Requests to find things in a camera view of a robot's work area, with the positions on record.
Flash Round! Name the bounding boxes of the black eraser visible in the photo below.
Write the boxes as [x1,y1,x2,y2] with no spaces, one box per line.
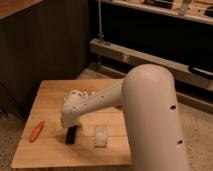
[65,125,78,144]

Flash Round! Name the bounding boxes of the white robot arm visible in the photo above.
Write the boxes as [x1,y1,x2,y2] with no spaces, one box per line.
[61,64,190,171]

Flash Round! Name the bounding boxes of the white sponge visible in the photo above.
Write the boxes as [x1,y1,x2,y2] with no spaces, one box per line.
[94,125,108,148]

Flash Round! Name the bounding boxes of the orange carrot toy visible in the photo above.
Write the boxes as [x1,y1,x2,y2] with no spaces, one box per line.
[29,121,45,142]

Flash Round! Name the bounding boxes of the wooden table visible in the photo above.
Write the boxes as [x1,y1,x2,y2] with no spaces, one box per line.
[12,79,131,170]

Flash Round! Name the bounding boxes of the dark wooden cabinet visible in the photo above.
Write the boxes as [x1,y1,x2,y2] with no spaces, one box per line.
[0,0,90,117]

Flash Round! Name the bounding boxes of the metal shelf rack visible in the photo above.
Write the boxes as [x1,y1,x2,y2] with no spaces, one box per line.
[89,0,213,114]

